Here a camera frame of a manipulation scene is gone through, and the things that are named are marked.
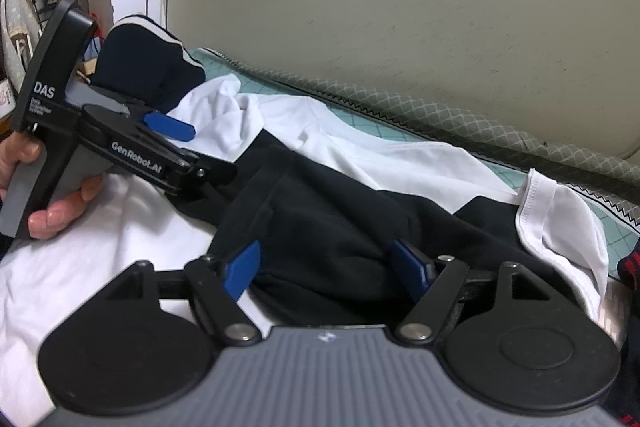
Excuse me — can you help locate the black garment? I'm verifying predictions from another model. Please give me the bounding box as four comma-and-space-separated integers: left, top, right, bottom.
191, 132, 577, 325

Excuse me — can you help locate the person's left hand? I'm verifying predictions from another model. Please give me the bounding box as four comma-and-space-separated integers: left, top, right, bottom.
1, 132, 103, 239

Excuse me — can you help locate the red navy patterned sweater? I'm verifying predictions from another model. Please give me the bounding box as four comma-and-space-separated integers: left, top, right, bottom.
617, 241, 640, 297

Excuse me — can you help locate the beige zigzag bed quilt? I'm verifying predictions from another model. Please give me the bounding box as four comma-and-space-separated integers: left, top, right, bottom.
192, 48, 639, 275

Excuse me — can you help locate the grey ironing board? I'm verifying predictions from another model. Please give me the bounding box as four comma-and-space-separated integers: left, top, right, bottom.
1, 0, 42, 92

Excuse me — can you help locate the navy white-striped folded garment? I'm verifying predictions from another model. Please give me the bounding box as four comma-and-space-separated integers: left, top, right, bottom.
91, 15, 206, 113

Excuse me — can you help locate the white t-shirt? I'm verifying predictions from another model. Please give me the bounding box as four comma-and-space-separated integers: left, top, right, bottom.
1, 75, 626, 426

